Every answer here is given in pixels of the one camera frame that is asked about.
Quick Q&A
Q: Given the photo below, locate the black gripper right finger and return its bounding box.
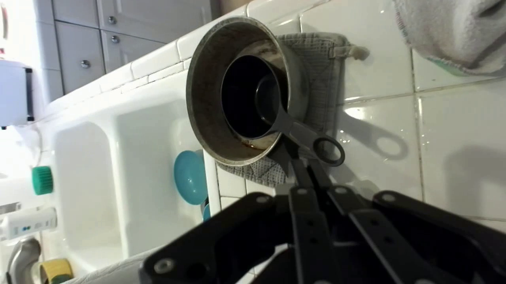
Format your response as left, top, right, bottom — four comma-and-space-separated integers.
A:
326, 187, 506, 284

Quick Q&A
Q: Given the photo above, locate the yellow green sponge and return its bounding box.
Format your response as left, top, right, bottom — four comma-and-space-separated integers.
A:
38, 258, 76, 284

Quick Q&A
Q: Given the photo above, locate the white base cabinet row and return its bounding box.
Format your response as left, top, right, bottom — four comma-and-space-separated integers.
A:
49, 0, 212, 97

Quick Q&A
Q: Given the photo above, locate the white ceramic sink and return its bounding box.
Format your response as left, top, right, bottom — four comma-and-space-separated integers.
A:
38, 68, 223, 275

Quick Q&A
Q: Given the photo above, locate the white folded towel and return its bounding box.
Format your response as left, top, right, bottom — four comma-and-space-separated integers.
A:
392, 0, 506, 78

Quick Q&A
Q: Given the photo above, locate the white soap bottle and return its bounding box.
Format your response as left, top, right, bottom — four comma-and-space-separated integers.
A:
0, 204, 60, 244

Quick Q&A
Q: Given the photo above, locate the silver sink faucet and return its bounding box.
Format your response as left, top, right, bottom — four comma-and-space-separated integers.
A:
5, 236, 44, 284

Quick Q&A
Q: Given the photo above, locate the green round lid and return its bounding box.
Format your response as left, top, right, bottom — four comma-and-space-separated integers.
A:
30, 165, 55, 198

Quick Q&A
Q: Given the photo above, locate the white box appliance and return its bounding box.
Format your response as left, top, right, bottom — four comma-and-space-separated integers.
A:
0, 59, 36, 130

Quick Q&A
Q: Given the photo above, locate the black measuring scoop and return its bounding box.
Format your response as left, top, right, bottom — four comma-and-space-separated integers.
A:
253, 73, 346, 168

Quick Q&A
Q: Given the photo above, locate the teal bowl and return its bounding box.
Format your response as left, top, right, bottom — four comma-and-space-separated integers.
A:
172, 149, 212, 223

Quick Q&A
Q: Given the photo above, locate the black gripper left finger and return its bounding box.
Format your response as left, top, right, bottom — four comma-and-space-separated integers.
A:
139, 187, 337, 284

